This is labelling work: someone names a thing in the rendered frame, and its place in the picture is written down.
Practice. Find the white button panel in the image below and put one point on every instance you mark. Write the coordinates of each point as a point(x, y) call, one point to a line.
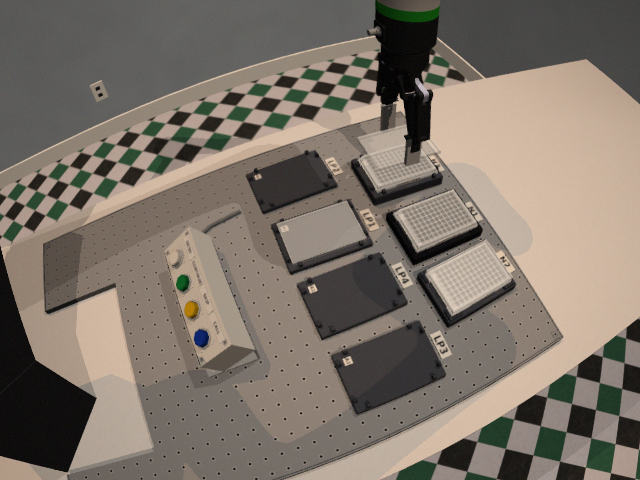
point(201, 287)

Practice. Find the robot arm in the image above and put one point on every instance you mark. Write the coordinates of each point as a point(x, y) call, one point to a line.
point(406, 25)

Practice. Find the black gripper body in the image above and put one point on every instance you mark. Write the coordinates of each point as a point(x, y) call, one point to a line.
point(409, 64)

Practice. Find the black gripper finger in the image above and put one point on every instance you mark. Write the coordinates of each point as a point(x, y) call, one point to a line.
point(421, 120)
point(388, 97)

